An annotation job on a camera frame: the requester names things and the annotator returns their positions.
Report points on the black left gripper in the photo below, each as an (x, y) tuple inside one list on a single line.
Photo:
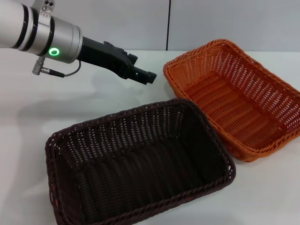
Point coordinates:
[(105, 56)]

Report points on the dark brown woven basket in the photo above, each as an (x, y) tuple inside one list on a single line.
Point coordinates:
[(140, 168)]

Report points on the orange woven basket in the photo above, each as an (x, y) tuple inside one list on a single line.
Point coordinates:
[(234, 103)]

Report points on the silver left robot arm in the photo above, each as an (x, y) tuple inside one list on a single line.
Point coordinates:
[(35, 30)]

